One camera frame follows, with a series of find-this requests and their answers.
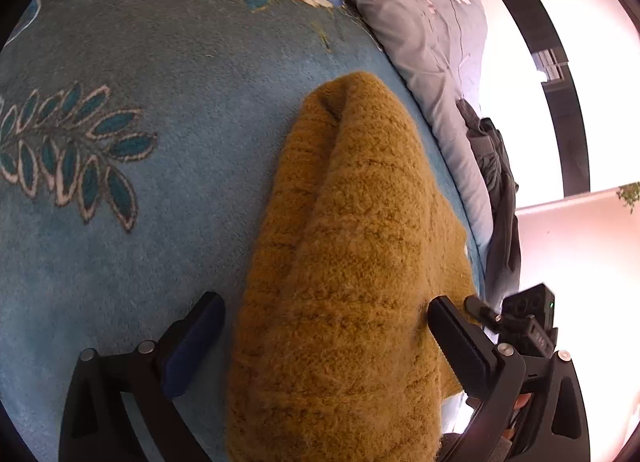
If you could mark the mustard yellow knit sweater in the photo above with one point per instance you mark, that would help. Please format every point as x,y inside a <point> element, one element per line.
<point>332,359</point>

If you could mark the teal floral bed blanket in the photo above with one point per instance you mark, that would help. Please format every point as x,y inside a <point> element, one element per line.
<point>138,143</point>

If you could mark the dark grey garment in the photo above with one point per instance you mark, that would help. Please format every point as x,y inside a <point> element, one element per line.
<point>503,262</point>

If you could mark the gloved right hand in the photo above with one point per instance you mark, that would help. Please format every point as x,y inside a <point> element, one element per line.
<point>515,419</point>

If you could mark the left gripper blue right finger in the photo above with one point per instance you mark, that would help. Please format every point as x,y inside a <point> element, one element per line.
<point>466,348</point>

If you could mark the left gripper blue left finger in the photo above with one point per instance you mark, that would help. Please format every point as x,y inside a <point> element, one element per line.
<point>187,341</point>

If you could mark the white glossy wardrobe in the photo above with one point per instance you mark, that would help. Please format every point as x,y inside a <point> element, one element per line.
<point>587,56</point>

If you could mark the light blue floral duvet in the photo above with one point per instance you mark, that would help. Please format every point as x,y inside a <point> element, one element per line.
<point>437,47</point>

